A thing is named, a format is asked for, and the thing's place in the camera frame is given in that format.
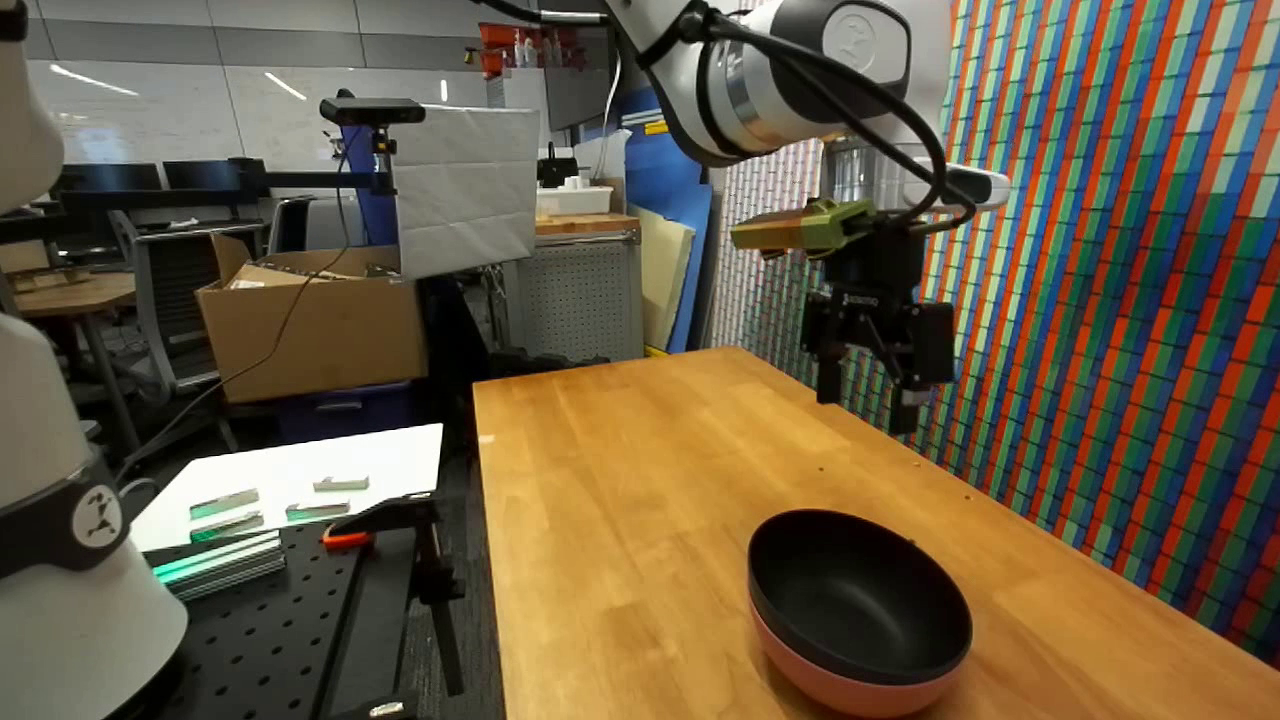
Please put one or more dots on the black camera on blue stand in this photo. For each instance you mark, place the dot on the black camera on blue stand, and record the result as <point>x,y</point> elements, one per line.
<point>370,145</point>

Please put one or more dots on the grey office chair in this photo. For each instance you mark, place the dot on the grey office chair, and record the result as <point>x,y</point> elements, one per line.
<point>164,284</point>

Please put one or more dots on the black perforated breadboard table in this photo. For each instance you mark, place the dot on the black perforated breadboard table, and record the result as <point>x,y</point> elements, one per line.
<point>280,641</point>

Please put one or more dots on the pink bowl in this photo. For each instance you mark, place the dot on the pink bowl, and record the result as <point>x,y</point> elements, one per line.
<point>853,683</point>

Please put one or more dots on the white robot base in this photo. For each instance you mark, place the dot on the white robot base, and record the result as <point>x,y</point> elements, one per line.
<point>53,533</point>

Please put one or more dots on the black computer monitor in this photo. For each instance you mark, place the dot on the black computer monitor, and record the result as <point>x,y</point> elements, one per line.
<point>101,180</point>
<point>213,177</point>

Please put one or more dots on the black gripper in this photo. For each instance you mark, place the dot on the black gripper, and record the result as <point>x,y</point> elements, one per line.
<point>886,301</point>

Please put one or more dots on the black tripod clamp stand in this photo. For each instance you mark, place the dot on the black tripod clamp stand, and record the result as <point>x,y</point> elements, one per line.
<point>420,575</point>

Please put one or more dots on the small grey metal bar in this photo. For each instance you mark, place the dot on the small grey metal bar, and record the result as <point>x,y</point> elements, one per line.
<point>343,484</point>
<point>317,508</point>
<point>225,501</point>

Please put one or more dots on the white square board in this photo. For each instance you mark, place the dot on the white square board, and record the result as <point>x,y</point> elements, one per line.
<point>467,184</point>

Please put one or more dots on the white paper sheet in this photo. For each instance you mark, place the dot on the white paper sheet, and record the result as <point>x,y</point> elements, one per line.
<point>292,482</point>

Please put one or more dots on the cardboard box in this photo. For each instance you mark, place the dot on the cardboard box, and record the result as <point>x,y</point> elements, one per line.
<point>313,335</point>

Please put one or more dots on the blue panel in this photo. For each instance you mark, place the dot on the blue panel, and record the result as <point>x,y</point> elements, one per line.
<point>672,222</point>

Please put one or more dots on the green yellow wrist camera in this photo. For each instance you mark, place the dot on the green yellow wrist camera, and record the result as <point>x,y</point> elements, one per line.
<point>804,231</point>

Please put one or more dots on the black bowl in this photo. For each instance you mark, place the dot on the black bowl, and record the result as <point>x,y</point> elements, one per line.
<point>862,593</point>

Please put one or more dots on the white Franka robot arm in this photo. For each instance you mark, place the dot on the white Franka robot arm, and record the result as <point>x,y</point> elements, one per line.
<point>787,64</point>

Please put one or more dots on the green metal bar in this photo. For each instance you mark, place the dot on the green metal bar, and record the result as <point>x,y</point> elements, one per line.
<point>221,563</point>

